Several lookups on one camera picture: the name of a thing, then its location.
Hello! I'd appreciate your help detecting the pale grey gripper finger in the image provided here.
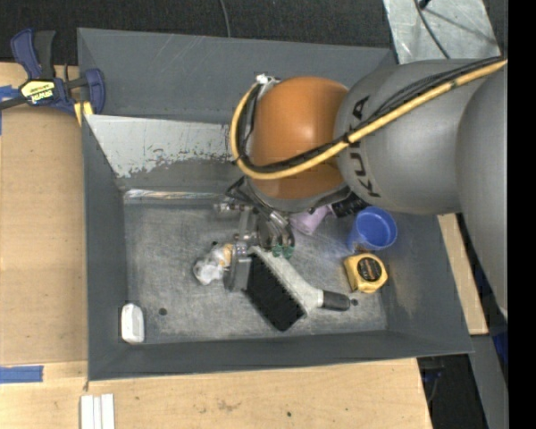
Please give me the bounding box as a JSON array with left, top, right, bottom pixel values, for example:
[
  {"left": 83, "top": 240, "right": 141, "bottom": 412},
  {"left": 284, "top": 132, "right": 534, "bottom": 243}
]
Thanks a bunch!
[
  {"left": 224, "top": 244, "right": 241, "bottom": 292},
  {"left": 239, "top": 245, "right": 254, "bottom": 291}
]

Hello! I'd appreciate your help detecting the pale purple soft thing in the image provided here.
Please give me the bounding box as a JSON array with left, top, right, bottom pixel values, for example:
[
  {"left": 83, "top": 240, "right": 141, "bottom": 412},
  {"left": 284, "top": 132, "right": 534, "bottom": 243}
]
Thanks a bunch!
[{"left": 289, "top": 205, "right": 332, "bottom": 237}]

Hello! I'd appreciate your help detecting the blue plastic cup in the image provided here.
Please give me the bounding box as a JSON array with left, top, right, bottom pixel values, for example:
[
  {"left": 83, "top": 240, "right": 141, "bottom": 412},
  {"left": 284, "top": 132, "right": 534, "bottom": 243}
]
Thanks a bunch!
[{"left": 345, "top": 206, "right": 399, "bottom": 253}]

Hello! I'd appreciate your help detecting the white crumpled plastic wrapper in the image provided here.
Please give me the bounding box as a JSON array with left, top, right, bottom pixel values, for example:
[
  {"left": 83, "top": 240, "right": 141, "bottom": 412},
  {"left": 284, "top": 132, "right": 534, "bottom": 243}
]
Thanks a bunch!
[{"left": 192, "top": 242, "right": 234, "bottom": 286}]

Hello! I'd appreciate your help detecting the black bristle brush white handle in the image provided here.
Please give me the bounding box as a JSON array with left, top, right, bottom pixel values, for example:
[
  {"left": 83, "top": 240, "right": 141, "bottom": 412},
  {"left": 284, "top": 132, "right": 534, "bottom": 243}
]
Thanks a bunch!
[{"left": 244, "top": 245, "right": 352, "bottom": 332}]

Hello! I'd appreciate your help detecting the small white plastic box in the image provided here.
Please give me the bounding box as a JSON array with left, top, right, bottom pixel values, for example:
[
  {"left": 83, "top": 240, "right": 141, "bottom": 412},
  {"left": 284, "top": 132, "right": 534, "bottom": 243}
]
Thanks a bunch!
[{"left": 120, "top": 302, "right": 146, "bottom": 345}]

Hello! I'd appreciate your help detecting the grey metal bin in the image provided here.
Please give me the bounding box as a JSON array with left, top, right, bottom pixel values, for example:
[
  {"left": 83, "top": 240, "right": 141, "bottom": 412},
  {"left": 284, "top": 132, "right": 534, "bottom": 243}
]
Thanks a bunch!
[{"left": 75, "top": 27, "right": 475, "bottom": 382}]

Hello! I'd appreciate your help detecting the yellow tape measure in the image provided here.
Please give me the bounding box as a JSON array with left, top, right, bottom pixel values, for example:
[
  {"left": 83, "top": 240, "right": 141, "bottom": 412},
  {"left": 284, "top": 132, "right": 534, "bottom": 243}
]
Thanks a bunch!
[{"left": 342, "top": 252, "right": 389, "bottom": 295}]

